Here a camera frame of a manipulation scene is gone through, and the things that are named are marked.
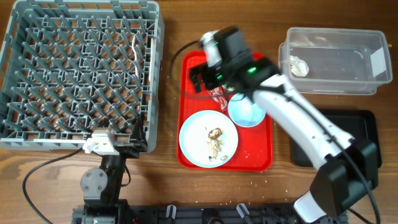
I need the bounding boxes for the red snack wrapper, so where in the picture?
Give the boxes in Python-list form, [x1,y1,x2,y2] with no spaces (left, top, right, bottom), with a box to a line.
[207,87,228,111]

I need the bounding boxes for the white napkin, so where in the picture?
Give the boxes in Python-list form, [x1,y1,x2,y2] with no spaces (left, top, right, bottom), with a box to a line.
[290,55,309,77]

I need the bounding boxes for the green bowl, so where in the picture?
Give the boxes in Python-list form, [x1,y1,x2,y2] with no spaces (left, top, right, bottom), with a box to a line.
[221,84,234,91]

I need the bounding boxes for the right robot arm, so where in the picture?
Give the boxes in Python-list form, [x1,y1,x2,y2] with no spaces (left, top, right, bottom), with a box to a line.
[189,26,379,223]

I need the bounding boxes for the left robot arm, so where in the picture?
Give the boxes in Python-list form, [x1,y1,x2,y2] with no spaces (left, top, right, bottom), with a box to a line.
[72,118,147,224]

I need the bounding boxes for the grey dishwasher rack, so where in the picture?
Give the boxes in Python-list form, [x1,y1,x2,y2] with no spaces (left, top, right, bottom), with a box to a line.
[1,1,164,152]

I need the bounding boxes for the pink utensil in rack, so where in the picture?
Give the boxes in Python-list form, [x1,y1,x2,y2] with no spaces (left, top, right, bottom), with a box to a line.
[131,34,141,78]

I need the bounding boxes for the small light blue bowl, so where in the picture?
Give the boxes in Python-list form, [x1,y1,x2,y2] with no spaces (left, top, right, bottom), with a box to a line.
[228,93,266,128]

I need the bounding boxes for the large light blue plate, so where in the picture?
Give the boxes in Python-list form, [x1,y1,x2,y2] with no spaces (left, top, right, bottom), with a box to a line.
[178,110,239,168]

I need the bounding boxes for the clear plastic bin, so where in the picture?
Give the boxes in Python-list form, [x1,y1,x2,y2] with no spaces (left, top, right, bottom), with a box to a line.
[279,27,393,95]

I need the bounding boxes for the food scraps on plate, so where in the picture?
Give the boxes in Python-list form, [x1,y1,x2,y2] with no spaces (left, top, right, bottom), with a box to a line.
[206,128,228,162]

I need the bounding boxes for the red plastic tray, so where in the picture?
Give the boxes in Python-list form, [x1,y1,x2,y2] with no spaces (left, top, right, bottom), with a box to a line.
[176,50,274,172]

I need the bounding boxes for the black tray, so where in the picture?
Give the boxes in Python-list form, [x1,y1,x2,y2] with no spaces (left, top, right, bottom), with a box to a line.
[290,109,382,168]

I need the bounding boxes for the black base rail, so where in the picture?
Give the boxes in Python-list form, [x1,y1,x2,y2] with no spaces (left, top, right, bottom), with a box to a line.
[71,202,348,224]

